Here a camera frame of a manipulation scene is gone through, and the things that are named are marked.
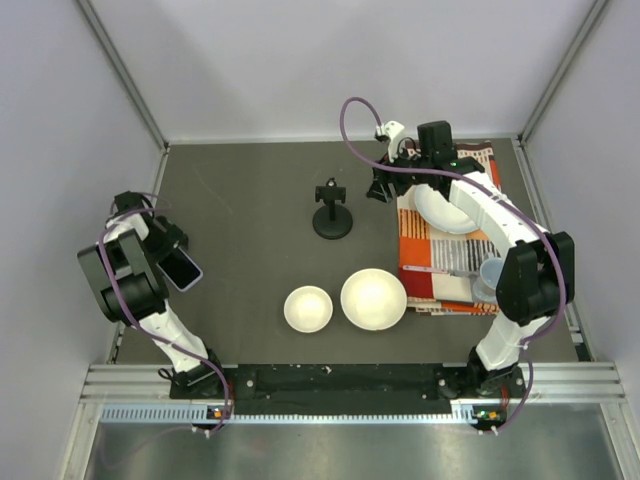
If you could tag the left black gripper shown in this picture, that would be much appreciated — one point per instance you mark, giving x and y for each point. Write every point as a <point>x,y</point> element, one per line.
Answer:
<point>173,237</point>

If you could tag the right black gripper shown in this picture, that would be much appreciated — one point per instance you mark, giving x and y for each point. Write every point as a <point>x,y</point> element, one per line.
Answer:
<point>380,188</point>

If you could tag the black smartphone lavender case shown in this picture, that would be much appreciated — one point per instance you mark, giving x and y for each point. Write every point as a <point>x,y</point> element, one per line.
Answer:
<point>180,269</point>

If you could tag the black phone stand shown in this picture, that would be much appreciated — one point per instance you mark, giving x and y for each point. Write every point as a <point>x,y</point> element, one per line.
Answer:
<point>332,221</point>

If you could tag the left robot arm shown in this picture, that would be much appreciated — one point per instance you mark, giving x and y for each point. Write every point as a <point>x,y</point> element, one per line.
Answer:
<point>128,269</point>

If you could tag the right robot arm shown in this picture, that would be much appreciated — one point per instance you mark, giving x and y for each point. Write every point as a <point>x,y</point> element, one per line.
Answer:
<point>537,277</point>

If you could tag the white plate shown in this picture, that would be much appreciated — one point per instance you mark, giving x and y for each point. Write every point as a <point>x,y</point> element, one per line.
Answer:
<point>440,213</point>

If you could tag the colourful patterned cloth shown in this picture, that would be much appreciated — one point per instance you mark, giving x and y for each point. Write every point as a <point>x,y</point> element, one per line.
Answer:
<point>440,254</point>

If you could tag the large white bowl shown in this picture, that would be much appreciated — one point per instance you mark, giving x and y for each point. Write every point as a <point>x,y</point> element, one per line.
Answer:
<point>373,299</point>

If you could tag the small white bowl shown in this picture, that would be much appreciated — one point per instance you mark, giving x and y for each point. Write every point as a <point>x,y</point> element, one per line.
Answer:
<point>308,309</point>

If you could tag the light blue mug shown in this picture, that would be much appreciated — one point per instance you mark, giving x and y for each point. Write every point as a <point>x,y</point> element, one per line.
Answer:
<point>485,285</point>

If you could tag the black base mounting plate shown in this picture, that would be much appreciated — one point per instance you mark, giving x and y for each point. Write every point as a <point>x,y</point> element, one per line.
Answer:
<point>347,389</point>

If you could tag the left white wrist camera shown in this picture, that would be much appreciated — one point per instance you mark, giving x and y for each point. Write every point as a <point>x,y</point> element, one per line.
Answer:
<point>122,224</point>

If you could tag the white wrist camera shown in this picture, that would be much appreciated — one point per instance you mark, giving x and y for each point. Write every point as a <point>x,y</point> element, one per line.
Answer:
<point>393,134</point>
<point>122,224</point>

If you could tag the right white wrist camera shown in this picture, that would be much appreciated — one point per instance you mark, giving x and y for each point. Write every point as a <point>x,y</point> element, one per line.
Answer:
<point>393,134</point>

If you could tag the pink handled knife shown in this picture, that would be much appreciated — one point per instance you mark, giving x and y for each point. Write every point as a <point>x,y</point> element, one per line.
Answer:
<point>439,271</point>

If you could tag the aluminium frame rail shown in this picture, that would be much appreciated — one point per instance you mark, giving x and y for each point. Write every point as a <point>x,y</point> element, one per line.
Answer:
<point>136,394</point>

